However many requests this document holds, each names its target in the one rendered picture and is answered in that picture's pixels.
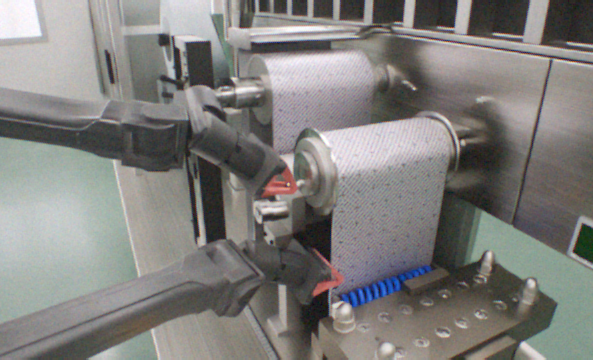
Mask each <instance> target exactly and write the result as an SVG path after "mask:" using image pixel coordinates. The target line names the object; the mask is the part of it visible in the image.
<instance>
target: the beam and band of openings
mask: <svg viewBox="0 0 593 360"><path fill-rule="evenodd" d="M267 7H268V17H275V18H284V19H292V20H300V21H308V22H317V23H325V24H332V25H340V26H342V25H370V24H372V25H381V26H382V27H384V26H390V27H392V32H391V33H398V34H406V35H414V36H422V38H430V39H437V40H445V41H453V42H461V43H469V44H474V45H477V46H485V47H493V48H501V49H509V50H517V52H524V53H532V54H540V55H547V56H554V57H556V58H562V59H569V60H577V61H584V62H592V63H593V47H587V46H583V45H591V46H593V0H267ZM361 19H364V20H361ZM394 22H398V23H394ZM399 23H404V24H399ZM438 27H442V28H453V29H454V30H452V29H441V28H438ZM493 33H497V34H507V35H514V36H518V37H524V38H515V37H514V36H505V35H495V34H493ZM567 42H571V43H581V44H583V45H576V44H567Z"/></svg>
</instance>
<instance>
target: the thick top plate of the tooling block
mask: <svg viewBox="0 0 593 360"><path fill-rule="evenodd" d="M477 265H478V261H476V262H473V263H470V264H468V265H465V266H462V267H459V268H457V269H454V270H451V271H448V272H449V273H450V274H451V275H450V281H449V282H448V283H445V284H443V285H440V286H437V287H435V288H432V289H429V290H427V291H424V292H420V293H418V294H415V295H412V296H409V295H408V294H407V293H406V292H404V291H403V290H402V289H401V290H398V291H395V292H393V293H391V294H390V295H387V296H384V297H382V298H379V299H375V300H372V301H370V302H367V303H364V304H361V305H359V306H356V307H353V311H354V319H355V320H354V322H355V324H356V327H355V329H354V331H352V332H351V333H340V332H338V331H336V330H335V329H334V328H333V321H334V318H333V317H332V315H330V316H328V317H325V318H322V319H320V323H319V347H320V348H321V350H322V351H323V353H324V354H325V356H326V357H327V359H328V360H373V358H374V352H375V350H376V349H377V346H378V344H379V343H380V342H381V341H384V340H388V341H390V342H391V343H392V344H393V345H394V347H395V355H396V360H462V357H463V356H465V355H466V354H467V353H469V352H471V351H473V350H475V349H477V348H479V347H481V346H483V345H485V344H487V343H489V342H491V341H493V340H495V339H497V338H499V337H502V336H504V335H506V334H507V335H508V336H511V337H512V338H513V339H515V340H516V341H517V342H516V346H517V345H519V344H520V343H522V342H524V341H526V340H528V339H530V338H532V337H533V336H535V335H537V334H539V333H541V332H543V331H545V329H547V328H549V327H550V325H551V322H552V319H553V316H554V313H555V310H556V307H557V305H558V302H556V301H554V300H553V299H551V298H550V297H549V296H547V295H546V294H544V293H543V292H541V291H540V295H539V298H538V299H539V301H538V303H537V304H535V305H529V304H525V303H524V302H522V301H521V300H519V299H518V297H517V292H518V291H519V288H520V285H523V282H524V280H523V279H522V278H520V277H519V276H517V275H515V274H514V273H511V272H512V271H511V272H510V271H509V270H507V269H506V268H504V267H502V266H501V265H499V264H498V263H497V267H496V274H495V275H491V276H488V275H484V274H482V273H480V272H478V271H477V269H476V266H477Z"/></svg>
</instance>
